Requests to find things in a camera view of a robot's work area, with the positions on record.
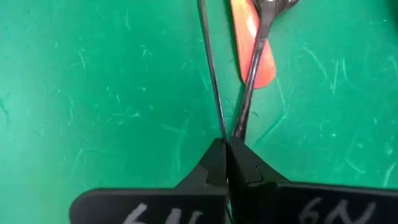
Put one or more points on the green table mat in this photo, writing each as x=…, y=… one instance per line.
x=93, y=93

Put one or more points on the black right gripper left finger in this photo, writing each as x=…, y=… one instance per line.
x=186, y=205

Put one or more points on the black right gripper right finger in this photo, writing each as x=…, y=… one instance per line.
x=280, y=202

